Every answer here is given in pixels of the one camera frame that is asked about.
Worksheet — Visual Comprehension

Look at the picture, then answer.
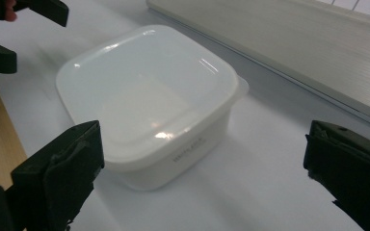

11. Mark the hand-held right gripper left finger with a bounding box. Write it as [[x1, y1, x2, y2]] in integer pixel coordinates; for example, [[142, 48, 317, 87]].
[[11, 119, 106, 231]]

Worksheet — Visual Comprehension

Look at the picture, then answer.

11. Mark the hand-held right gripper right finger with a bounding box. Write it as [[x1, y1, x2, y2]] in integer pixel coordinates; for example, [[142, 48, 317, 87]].
[[303, 119, 370, 231]]

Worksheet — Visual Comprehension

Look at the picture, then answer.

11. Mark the white square lidded container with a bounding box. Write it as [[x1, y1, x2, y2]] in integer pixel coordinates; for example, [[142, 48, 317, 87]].
[[55, 24, 251, 193]]

